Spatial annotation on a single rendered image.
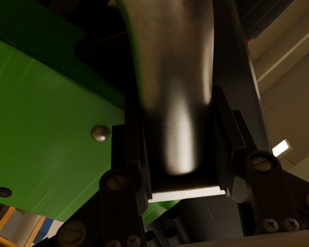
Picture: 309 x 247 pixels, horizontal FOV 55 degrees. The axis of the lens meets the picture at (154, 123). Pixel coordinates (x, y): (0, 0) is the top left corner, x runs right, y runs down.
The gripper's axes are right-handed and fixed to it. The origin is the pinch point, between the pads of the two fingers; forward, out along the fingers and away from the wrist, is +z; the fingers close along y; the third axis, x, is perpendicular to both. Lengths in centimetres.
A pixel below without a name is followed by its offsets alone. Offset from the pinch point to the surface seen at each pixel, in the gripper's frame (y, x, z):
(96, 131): -4.1, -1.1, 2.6
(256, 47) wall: 330, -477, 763
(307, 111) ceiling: 286, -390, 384
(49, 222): -232, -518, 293
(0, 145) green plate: -9.6, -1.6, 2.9
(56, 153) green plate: -6.8, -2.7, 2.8
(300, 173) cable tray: 131, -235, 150
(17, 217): -277, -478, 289
